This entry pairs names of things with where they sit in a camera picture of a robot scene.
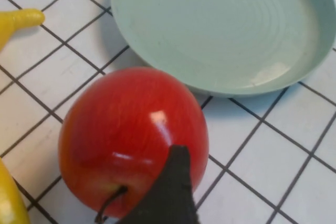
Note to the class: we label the light teal round plate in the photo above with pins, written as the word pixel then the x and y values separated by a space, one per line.
pixel 215 30

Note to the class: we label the yellow banana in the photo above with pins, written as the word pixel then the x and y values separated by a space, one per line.
pixel 23 18

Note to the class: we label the red apple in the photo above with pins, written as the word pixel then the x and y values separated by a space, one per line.
pixel 126 134

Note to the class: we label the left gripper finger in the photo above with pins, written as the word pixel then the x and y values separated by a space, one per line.
pixel 173 195

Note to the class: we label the white grid-patterned tablecloth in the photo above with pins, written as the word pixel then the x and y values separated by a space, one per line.
pixel 262 155

